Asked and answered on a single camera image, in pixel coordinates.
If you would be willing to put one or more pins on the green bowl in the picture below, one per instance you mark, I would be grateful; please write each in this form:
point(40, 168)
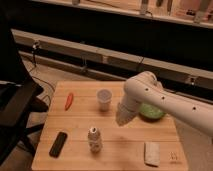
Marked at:
point(150, 112)

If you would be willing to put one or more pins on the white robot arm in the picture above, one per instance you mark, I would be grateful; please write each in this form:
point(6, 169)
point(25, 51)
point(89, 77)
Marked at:
point(143, 88)

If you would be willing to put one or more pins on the black chair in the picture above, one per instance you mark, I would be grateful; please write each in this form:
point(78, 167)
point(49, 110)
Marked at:
point(18, 97)

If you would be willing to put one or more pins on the white plastic bottle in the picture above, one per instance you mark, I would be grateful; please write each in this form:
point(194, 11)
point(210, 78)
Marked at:
point(94, 139)

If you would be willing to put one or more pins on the black remote control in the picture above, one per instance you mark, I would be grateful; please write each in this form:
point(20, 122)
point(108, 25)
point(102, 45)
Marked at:
point(58, 144)

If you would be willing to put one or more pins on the wooden table board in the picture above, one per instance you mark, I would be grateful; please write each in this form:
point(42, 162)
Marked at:
point(122, 147)

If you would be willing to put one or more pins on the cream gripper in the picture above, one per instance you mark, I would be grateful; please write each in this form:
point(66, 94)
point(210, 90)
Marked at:
point(124, 116)

